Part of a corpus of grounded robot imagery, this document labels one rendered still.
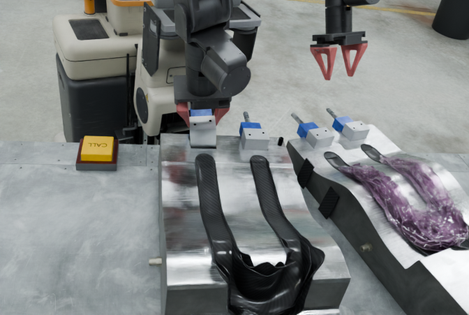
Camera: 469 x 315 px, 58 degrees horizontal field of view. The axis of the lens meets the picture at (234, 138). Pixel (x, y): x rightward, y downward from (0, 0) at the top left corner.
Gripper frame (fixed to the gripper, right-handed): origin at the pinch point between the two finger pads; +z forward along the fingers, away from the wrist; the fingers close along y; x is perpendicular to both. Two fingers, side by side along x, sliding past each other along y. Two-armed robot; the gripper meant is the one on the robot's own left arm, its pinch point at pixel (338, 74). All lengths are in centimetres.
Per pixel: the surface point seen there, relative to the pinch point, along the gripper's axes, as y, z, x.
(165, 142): -40.6, 8.9, 5.5
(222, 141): -29.4, 10.3, 2.8
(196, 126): -35.8, 5.7, 0.5
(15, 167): -67, 12, 20
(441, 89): 229, 46, 133
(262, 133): -22.1, 9.3, -1.1
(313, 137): -7.7, 13.1, 0.1
